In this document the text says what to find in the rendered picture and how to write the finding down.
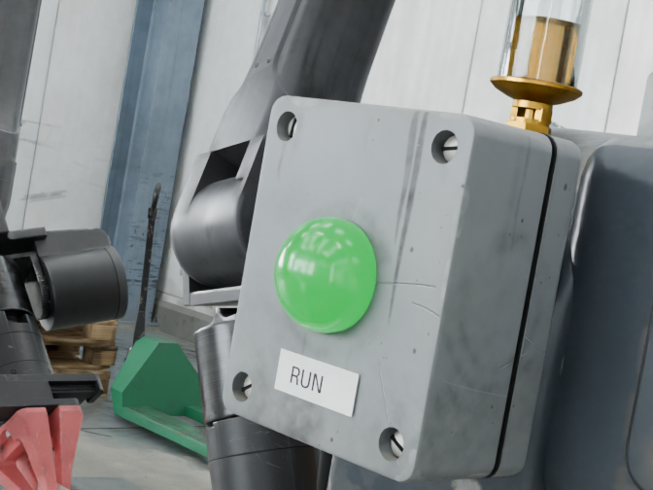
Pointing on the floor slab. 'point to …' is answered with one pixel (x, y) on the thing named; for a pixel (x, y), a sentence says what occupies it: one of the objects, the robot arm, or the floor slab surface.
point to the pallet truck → (158, 374)
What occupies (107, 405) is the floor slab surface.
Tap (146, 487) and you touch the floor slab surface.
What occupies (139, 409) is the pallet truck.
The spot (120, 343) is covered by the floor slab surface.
